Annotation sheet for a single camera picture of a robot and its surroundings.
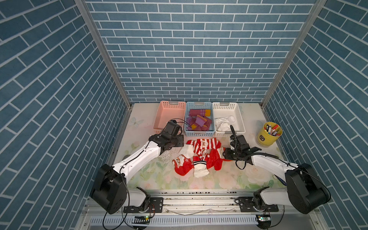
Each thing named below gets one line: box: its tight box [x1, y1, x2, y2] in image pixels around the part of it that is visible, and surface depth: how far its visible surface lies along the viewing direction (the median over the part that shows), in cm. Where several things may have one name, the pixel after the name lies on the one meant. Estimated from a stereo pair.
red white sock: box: [205, 147, 232, 171], surface depth 90 cm
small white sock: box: [179, 144, 195, 159], surface depth 93 cm
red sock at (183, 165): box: [172, 154, 195, 176], surface depth 88 cm
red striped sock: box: [186, 138, 222, 153], surface depth 98 cm
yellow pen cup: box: [257, 121, 284, 147], surface depth 92 cm
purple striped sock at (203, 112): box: [189, 109, 211, 118], surface depth 113 cm
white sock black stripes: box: [214, 115, 236, 132], surface depth 107 cm
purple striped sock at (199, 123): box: [186, 115, 212, 131], surface depth 103 cm
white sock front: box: [193, 160, 210, 178], surface depth 86 cm
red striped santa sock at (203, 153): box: [193, 146, 212, 161], surface depth 93 cm
